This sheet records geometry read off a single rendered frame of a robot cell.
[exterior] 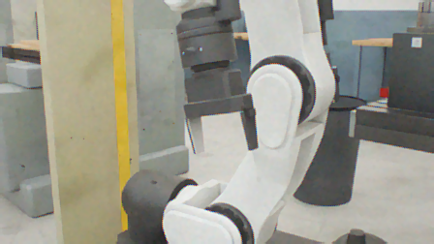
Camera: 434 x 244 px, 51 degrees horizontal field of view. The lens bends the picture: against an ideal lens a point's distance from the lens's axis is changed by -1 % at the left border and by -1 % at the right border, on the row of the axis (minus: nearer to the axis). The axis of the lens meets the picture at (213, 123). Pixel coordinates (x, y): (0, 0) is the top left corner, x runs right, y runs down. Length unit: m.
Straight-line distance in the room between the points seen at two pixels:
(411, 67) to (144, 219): 0.75
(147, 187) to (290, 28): 0.53
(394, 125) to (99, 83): 1.25
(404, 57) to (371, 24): 4.67
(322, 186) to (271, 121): 2.04
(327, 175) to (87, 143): 1.48
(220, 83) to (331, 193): 2.26
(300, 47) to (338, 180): 2.07
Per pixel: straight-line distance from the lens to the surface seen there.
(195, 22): 0.69
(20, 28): 8.86
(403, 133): 1.16
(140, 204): 1.15
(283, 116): 0.84
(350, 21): 5.99
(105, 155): 2.06
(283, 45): 0.88
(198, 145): 0.76
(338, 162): 2.83
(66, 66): 1.90
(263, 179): 0.95
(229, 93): 0.68
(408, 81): 1.21
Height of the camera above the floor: 1.16
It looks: 14 degrees down
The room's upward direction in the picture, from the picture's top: straight up
